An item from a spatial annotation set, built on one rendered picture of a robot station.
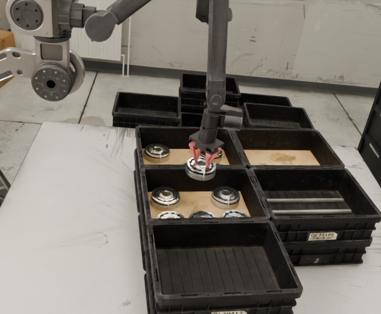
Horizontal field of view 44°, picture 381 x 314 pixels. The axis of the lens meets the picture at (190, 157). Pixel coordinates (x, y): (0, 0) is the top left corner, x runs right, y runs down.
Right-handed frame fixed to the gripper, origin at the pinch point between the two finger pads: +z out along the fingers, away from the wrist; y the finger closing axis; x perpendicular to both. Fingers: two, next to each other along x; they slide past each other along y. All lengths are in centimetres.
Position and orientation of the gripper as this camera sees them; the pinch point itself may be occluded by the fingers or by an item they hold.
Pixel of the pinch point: (202, 162)
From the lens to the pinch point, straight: 163.1
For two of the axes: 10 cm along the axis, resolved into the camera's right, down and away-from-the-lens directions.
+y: -7.8, -4.3, 4.5
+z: -1.6, 8.3, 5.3
